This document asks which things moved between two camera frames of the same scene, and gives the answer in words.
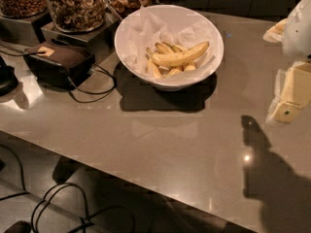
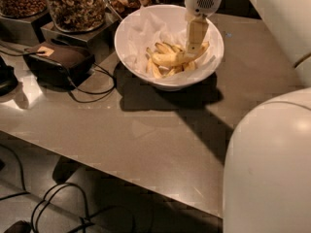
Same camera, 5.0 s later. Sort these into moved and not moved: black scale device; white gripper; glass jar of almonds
Moved: white gripper
Not moved: glass jar of almonds; black scale device
